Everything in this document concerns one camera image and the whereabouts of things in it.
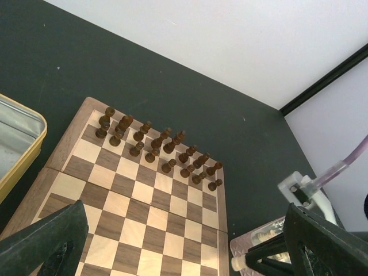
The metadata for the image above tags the dark rook far right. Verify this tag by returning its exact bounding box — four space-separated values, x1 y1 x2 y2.
206 162 223 176

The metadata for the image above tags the dark bishop right side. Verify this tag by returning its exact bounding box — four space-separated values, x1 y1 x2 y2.
178 145 197 163

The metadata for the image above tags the dark bishop back row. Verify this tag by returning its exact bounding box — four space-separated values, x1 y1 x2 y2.
133 121 152 142

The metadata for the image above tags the dark rook far left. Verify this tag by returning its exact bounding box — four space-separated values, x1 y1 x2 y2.
98 106 116 125

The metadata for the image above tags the light chess piece tray edge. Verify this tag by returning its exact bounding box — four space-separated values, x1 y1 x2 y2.
231 255 247 271

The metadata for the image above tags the dark pawn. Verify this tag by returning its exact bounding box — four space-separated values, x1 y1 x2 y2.
208 179 223 191
129 141 144 157
145 148 160 163
109 130 125 147
161 159 177 174
95 121 110 139
191 171 207 185
180 164 196 178

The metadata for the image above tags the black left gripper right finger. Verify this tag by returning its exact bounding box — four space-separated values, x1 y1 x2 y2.
245 204 367 275

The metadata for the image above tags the yellow metal tin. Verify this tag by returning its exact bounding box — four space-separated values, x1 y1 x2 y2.
1 94 47 201

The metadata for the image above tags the black frame post right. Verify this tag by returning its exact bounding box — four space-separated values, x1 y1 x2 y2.
279 43 368 117

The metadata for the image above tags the dark queen back row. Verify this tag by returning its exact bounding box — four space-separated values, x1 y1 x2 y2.
151 127 172 148

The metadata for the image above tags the wooden chessboard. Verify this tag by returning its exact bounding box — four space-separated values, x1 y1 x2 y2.
1 97 229 275

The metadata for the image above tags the dark knight back row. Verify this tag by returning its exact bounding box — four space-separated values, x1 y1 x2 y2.
115 114 133 135

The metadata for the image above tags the dark rook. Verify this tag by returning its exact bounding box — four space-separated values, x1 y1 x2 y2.
206 162 223 176
98 106 116 125

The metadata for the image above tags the pink plastic tray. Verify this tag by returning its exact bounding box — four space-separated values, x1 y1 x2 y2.
229 217 291 275

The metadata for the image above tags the dark king back row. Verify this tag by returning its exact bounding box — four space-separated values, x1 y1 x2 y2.
163 130 186 154

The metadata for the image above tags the dark knight right side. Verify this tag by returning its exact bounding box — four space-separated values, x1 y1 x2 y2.
193 152 210 169

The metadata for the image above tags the light chess piece in tray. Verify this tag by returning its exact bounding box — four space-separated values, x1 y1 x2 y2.
256 229 277 243

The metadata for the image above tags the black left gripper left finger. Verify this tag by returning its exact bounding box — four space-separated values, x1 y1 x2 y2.
1 200 88 275

